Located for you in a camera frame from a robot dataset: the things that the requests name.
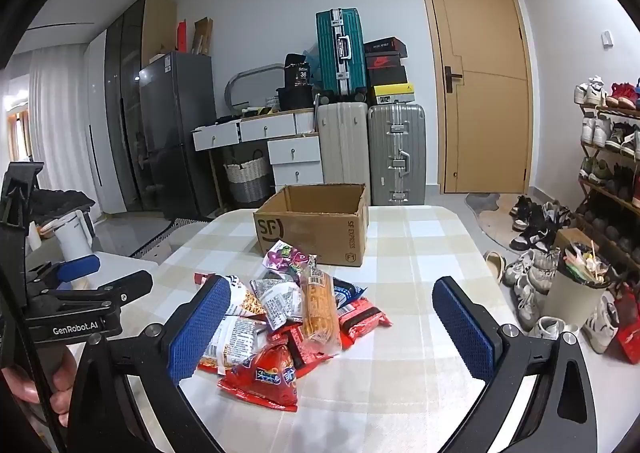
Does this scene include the orange striped chip packet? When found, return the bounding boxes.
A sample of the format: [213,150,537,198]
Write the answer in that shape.
[225,275,266,319]

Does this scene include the rows of shelved shoes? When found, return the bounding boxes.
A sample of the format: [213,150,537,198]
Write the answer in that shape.
[572,75,640,214]

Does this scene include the beige trash bin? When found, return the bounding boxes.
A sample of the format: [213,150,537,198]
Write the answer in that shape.
[540,243,611,331]

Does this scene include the white drawer dresser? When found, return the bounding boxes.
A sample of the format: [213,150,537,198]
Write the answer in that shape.
[192,108,326,214]

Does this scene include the dark glass cabinet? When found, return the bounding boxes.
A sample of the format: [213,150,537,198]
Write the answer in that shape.
[104,0,148,214]

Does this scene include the grey brown door mat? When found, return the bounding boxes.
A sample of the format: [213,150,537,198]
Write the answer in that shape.
[465,192,526,246]

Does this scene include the grey refrigerator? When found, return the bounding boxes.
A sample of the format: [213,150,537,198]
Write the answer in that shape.
[139,51,221,221]

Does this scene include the black shoe box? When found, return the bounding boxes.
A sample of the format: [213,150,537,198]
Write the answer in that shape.
[363,37,407,54]
[367,68,408,86]

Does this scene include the red shoe box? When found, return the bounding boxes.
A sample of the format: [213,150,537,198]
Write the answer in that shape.
[365,52,403,71]

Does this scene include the black round box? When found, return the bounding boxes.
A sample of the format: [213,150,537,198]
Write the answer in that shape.
[276,85,317,111]

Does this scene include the white curtain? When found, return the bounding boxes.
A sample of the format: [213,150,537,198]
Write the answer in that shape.
[27,45,96,204]

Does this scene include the white kettle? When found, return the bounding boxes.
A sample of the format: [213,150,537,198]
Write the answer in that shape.
[52,210,95,264]

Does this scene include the black paper bag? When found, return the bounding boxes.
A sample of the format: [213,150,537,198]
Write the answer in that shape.
[284,53,313,88]

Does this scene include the blue plastic bag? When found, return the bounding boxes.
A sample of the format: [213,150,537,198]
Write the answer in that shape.
[302,44,321,84]

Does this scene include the grey white snack packet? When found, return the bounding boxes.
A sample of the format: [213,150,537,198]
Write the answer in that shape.
[250,278,306,329]

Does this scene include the beige slipper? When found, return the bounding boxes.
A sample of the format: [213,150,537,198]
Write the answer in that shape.
[484,250,507,281]

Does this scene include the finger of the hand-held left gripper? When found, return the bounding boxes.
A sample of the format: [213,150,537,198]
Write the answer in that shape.
[27,255,101,294]
[30,270,153,318]

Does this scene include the purple candy packet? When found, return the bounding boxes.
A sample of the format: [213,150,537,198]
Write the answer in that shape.
[263,239,313,281]

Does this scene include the silver suitcase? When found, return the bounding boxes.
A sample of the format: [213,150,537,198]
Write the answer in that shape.
[367,104,427,206]

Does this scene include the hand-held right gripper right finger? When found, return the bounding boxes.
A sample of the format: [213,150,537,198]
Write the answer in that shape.
[432,275,596,453]

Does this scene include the teal suitcase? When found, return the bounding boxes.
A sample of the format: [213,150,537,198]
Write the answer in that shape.
[315,8,367,101]

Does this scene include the dark door handle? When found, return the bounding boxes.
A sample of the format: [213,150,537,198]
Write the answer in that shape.
[444,65,464,94]

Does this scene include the oval mirror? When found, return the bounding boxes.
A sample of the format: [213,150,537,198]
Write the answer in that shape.
[224,64,286,112]

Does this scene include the beige suitcase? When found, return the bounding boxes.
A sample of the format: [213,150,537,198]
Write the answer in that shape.
[316,102,373,186]

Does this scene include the wooden shoe rack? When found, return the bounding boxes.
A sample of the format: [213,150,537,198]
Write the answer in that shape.
[572,100,640,284]

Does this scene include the pile of loose shoes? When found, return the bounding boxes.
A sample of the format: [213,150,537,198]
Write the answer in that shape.
[502,195,621,354]

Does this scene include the dark red snack packet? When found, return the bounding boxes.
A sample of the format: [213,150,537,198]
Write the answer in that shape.
[270,323,336,374]

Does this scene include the red sausage packet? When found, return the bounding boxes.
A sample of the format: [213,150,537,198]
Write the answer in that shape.
[217,333,301,414]

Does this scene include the red noodle packet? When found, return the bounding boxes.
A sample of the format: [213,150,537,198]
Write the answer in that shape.
[337,297,393,346]

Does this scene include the narrow cardboard piece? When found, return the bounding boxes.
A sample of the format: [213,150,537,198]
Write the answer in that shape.
[192,17,215,56]

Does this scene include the woven laundry basket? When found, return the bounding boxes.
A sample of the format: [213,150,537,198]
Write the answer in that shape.
[222,150,273,206]

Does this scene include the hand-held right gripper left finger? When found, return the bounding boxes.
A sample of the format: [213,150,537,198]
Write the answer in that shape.
[67,274,236,453]

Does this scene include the large flat cardboard sheet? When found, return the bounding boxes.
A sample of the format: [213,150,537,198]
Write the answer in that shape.
[142,0,178,64]

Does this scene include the wooden door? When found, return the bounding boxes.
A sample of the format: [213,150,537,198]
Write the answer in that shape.
[414,0,535,194]

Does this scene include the person's left hand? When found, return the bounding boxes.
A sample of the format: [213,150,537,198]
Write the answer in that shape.
[0,348,77,429]

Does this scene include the brown cardboard box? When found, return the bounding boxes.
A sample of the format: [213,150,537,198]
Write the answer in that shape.
[252,183,371,266]

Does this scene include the white orange snack packet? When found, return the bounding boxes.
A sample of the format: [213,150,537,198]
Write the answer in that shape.
[197,315,271,376]

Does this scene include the black fabric bag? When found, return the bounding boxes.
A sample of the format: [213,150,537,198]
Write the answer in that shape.
[30,187,96,226]

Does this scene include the red shopping bag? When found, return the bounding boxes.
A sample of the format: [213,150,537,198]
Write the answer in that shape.
[612,283,640,364]

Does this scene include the small cardboard box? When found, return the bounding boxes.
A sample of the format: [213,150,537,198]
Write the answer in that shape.
[552,227,598,259]

